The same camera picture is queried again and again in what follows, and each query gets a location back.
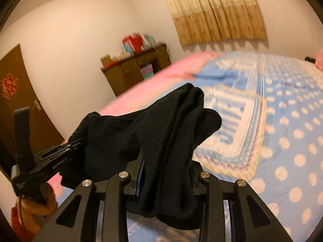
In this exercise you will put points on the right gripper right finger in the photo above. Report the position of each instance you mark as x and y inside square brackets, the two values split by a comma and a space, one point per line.
[250, 218]

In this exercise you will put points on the cardboard box on desk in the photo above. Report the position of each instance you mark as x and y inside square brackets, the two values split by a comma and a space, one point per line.
[106, 60]

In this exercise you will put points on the black knitted garment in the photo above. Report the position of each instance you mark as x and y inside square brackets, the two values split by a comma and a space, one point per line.
[166, 133]

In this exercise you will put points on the pastel stacked boxes under desk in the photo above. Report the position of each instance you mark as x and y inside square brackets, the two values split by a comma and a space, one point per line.
[147, 71]

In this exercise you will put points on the brown wooden door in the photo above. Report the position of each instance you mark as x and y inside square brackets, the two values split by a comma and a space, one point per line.
[43, 133]

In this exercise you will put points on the brown wooden desk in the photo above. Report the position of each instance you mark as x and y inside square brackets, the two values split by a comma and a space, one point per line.
[125, 74]

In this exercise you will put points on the person's left hand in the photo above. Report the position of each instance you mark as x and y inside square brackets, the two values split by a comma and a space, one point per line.
[28, 209]

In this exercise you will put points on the blue pink patterned blanket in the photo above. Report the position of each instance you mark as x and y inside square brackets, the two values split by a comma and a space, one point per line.
[271, 133]

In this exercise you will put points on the red gift bag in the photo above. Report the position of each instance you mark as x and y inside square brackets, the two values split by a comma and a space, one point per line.
[134, 41]

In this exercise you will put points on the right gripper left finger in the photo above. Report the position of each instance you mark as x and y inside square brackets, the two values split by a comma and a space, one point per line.
[96, 211]

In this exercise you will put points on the dark red sleeve forearm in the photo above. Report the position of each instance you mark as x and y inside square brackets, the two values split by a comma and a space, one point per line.
[23, 234]

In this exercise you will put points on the pink floral pillow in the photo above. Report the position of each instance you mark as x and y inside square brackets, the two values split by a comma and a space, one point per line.
[319, 60]

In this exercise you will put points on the red door ornament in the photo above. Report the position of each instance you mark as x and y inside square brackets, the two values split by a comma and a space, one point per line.
[9, 86]

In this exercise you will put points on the silver door handle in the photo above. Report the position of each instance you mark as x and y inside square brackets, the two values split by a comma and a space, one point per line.
[37, 105]

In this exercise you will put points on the beige patterned curtain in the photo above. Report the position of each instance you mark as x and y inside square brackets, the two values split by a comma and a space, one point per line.
[208, 21]

